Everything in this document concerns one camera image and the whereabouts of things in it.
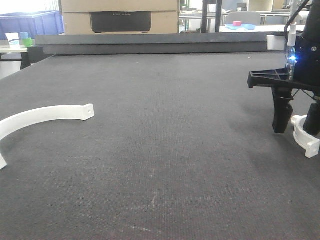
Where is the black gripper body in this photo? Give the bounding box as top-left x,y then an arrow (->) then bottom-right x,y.
247,35 -> 320,97

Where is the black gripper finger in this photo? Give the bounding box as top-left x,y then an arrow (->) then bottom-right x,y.
303,103 -> 320,136
271,87 -> 293,134

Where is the small white pipe clamp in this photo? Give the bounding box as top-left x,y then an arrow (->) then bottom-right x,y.
290,115 -> 320,159

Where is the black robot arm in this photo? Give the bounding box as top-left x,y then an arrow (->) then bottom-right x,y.
247,0 -> 320,136

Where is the large white pipe clamp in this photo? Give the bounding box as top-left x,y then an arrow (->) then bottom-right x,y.
0,103 -> 95,171

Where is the blue bin in background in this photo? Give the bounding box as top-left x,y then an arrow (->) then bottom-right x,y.
0,10 -> 65,40

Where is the light blue tray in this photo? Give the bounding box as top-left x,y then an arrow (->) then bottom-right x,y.
224,23 -> 256,31

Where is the grey chair back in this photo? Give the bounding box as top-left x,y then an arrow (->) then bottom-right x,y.
225,11 -> 261,26

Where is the red cube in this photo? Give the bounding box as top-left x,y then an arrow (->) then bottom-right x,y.
232,21 -> 242,27

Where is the cardboard box with black window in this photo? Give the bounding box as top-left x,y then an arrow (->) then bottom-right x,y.
59,0 -> 180,35

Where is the green block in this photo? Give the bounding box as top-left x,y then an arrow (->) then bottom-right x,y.
22,37 -> 34,48

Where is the white paper cup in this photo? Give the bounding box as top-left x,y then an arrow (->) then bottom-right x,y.
5,32 -> 20,49

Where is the black vertical post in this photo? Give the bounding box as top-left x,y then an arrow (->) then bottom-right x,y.
201,0 -> 223,34

